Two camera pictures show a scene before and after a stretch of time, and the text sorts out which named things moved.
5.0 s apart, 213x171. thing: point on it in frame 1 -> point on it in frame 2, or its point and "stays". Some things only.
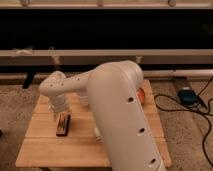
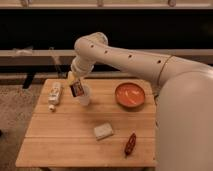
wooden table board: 83,147 stays
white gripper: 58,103 -> 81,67
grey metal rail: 91,57 stays
